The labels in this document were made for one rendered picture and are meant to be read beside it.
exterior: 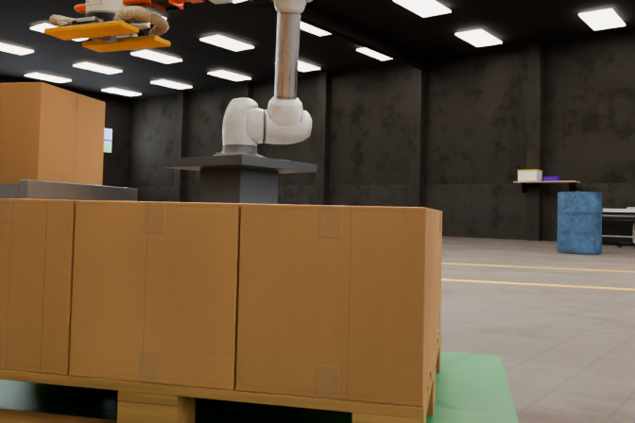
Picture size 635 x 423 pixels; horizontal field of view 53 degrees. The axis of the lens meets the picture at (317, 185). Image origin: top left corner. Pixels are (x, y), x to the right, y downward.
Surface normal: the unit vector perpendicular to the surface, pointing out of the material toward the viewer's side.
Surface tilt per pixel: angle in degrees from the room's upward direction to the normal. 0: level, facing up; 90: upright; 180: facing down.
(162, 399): 90
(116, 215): 90
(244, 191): 90
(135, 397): 90
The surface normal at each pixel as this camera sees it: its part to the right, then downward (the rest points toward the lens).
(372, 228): -0.22, -0.04
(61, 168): 0.97, 0.01
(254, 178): 0.80, 0.00
